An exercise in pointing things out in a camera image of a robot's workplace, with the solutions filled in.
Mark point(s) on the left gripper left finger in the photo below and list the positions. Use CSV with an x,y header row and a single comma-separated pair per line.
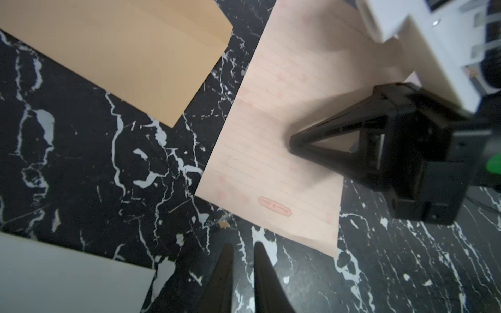
x,y
217,296

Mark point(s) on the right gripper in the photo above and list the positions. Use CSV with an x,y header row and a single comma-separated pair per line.
x,y
437,150

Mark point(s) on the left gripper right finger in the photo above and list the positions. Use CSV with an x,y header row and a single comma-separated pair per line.
x,y
268,293

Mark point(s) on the cream letter paper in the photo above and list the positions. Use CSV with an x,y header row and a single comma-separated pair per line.
x,y
313,60

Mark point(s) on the white envelope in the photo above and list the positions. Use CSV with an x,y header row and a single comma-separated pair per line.
x,y
39,277

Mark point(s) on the brown kraft envelope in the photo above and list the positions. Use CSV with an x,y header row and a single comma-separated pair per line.
x,y
154,55

